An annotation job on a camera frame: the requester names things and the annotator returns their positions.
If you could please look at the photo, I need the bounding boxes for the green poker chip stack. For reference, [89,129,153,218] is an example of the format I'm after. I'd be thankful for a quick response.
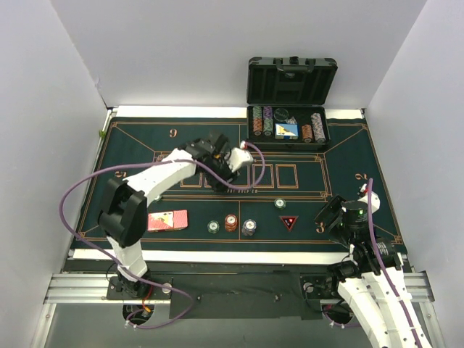
[207,220,220,234]

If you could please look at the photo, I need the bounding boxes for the dark green poker table mat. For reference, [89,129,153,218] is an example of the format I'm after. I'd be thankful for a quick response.
[72,117,406,253]

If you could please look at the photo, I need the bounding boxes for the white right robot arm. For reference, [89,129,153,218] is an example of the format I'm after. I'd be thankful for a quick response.
[315,191,431,347]

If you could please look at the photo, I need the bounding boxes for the red playing card deck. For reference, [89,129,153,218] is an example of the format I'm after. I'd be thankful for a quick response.
[147,210,189,233]

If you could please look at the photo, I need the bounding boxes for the blue boxed card deck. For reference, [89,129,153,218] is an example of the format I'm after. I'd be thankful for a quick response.
[274,123,299,140]

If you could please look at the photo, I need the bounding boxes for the aluminium front rail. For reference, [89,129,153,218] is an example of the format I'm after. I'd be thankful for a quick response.
[43,272,435,304]

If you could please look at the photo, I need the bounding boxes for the purple chip row in case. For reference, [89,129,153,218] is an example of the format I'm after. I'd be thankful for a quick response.
[311,113,326,144]

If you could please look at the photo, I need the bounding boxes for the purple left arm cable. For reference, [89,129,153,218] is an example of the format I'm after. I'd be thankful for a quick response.
[58,141,267,330]

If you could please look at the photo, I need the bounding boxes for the black poker chip case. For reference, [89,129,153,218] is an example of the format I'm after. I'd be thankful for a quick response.
[246,56,338,152]

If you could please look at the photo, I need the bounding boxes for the orange chip row in case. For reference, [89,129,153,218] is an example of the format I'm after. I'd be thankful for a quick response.
[301,124,313,144]

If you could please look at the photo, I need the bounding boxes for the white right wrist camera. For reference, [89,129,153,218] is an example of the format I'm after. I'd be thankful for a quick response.
[358,183,381,213]

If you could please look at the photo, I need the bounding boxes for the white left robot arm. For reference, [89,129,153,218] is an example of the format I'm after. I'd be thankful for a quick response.
[97,132,253,299]

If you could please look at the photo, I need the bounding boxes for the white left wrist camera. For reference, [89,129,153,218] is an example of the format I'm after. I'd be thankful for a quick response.
[226,147,254,173]

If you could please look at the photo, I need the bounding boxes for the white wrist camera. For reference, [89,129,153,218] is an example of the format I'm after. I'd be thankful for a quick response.
[358,183,381,213]
[226,147,254,173]

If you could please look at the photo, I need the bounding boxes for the red poker chip stack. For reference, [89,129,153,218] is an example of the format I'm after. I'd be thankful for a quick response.
[225,214,238,232]

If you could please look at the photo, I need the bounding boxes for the black dealer button in case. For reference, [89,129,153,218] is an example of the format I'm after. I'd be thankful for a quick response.
[274,107,289,122]

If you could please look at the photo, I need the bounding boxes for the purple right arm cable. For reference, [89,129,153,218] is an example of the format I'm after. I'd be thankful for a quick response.
[322,177,428,348]

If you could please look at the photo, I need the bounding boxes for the blue poker chip stack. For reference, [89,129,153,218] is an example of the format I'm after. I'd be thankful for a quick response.
[241,219,257,236]

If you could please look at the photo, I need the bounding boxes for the green orange chip row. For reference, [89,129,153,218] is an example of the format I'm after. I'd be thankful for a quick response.
[252,106,263,136]

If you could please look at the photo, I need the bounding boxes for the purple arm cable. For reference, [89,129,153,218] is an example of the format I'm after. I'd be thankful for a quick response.
[58,141,267,330]
[322,177,428,348]

